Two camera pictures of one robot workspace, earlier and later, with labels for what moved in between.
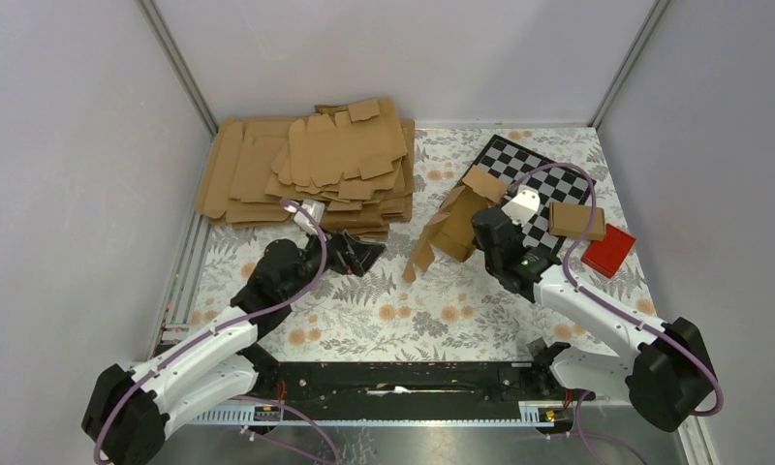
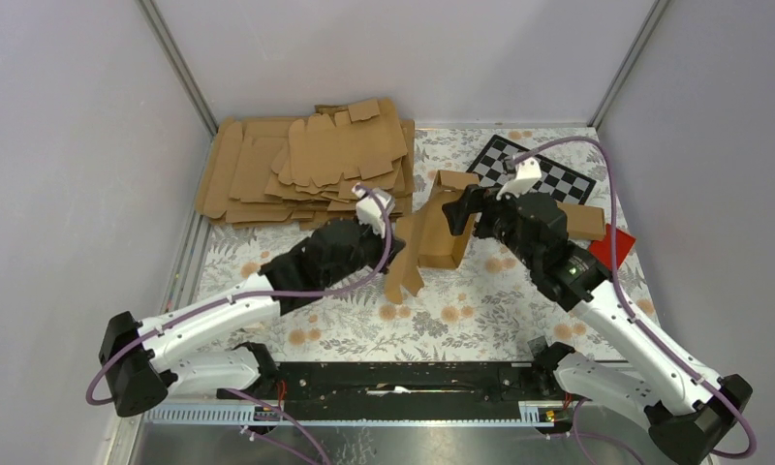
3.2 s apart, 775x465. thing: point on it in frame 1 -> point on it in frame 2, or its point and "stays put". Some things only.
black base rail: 411,382 stays put
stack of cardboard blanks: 356,162 stays put
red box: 605,256 stays put
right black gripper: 476,243 -> 476,199
